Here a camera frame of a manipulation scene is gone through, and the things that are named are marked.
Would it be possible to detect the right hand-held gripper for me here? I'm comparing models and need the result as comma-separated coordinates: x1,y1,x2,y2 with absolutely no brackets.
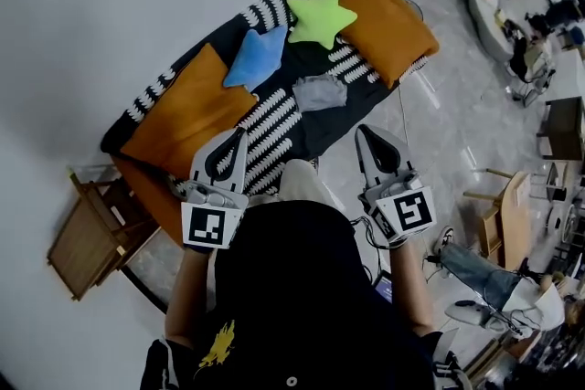
355,124,438,248

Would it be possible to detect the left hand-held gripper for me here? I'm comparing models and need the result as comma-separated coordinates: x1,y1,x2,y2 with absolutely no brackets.
181,128,250,253

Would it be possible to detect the grey cloth garment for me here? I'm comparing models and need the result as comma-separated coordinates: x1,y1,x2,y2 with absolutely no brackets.
292,75,348,112

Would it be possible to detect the person's right forearm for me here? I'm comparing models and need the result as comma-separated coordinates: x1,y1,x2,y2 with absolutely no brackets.
388,241,435,334

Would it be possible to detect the person's left forearm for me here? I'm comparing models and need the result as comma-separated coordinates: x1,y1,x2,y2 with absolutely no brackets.
164,248,218,348

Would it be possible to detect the orange cushion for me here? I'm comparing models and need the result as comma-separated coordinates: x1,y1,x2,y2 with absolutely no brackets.
338,0,441,90
120,43,260,179

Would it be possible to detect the orange sofa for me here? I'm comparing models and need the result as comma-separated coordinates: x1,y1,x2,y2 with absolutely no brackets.
112,0,440,243

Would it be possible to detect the blue star pillow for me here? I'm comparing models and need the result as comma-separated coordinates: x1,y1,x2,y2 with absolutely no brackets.
222,25,288,92

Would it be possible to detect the round wooden table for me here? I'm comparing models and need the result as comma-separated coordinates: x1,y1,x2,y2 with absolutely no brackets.
463,168,534,270

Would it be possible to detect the person's black t-shirt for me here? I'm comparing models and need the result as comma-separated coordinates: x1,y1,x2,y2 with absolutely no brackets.
139,200,463,390

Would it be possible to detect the green star pillow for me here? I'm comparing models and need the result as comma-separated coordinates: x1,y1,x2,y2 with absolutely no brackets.
286,0,358,50

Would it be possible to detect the grey wheeled chair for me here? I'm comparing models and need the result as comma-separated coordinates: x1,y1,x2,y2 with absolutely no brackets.
506,36,557,106

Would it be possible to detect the white round pouf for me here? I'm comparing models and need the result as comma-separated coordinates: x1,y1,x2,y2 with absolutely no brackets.
465,0,516,60

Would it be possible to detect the dark wooden side table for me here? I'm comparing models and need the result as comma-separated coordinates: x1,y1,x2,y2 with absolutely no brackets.
537,97,585,161

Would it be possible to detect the white floor cable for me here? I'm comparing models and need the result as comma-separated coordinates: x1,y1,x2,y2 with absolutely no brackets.
397,86,412,142

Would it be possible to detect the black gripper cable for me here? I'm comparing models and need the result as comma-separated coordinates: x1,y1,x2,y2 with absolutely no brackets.
349,216,389,250

